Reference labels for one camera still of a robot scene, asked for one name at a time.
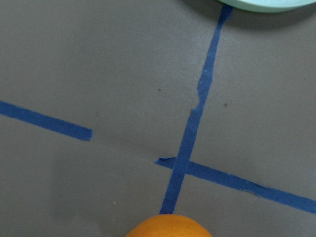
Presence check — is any orange fruit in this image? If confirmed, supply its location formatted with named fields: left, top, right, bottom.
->
left=126, top=214, right=212, bottom=237

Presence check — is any light green plate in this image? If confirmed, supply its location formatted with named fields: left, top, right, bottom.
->
left=219, top=0, right=316, bottom=13

